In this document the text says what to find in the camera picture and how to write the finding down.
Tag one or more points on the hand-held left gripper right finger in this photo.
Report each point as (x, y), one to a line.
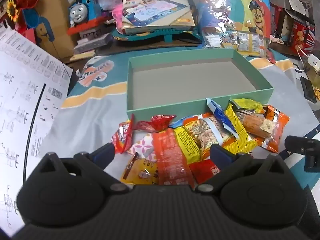
(221, 156)

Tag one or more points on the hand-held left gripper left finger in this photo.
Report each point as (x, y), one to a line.
(103, 155)

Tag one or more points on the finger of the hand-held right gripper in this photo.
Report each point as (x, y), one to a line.
(297, 143)

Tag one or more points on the red snack packet white print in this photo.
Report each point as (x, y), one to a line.
(202, 172)

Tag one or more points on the red snack packet colourful print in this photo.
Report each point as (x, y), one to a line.
(122, 137)

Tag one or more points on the blue white snack packet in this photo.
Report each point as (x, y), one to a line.
(221, 116)

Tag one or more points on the yellow snack packet brown strip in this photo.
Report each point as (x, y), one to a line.
(145, 172)

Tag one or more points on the clear-wrapped cake bar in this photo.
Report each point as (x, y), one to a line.
(255, 125)

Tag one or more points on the large orange-red snack packet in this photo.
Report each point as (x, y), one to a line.
(170, 160)

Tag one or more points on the green cardboard box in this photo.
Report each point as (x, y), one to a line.
(187, 82)

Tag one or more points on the black phone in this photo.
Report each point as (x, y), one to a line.
(308, 88)

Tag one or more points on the white power strip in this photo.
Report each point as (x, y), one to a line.
(314, 62)

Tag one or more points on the white instruction sheet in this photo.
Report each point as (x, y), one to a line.
(22, 100)

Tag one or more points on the pink cloth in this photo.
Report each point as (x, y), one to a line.
(275, 40)

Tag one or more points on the red biscuit box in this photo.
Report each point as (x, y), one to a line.
(302, 36)

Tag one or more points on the grey purple small box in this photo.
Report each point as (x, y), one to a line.
(95, 41)

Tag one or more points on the teal plastic toy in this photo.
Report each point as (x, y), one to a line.
(160, 33)

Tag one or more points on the large cartoon dog snack bag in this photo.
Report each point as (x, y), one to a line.
(237, 12)

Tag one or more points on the blue toy train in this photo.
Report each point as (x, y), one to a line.
(85, 7)

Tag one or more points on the beige drawing mat box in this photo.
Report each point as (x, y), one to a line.
(157, 10)

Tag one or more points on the brown cardboard box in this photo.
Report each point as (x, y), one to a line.
(55, 7)

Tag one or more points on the artificial sunflower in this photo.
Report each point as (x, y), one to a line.
(13, 10)

